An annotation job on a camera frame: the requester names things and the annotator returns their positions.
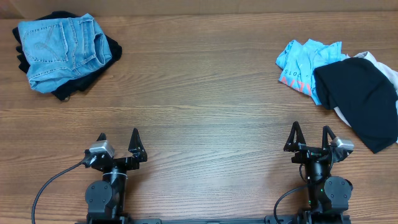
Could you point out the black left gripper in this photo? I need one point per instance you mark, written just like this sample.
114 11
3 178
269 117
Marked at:
138 153

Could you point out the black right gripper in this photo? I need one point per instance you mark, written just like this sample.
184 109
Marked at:
311 151

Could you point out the beige khaki shorts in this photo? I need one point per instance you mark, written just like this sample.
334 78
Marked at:
386 71

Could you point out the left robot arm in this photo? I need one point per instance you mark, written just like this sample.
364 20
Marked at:
106 197

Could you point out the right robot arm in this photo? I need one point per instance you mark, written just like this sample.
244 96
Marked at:
328 195

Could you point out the crumpled black t-shirt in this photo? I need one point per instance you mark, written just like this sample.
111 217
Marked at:
365 97

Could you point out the crumpled light blue t-shirt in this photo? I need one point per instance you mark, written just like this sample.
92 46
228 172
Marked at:
298 62

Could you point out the folded light blue jeans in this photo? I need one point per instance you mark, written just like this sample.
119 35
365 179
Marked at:
62 49

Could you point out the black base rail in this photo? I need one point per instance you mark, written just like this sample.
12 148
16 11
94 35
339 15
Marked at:
269 219

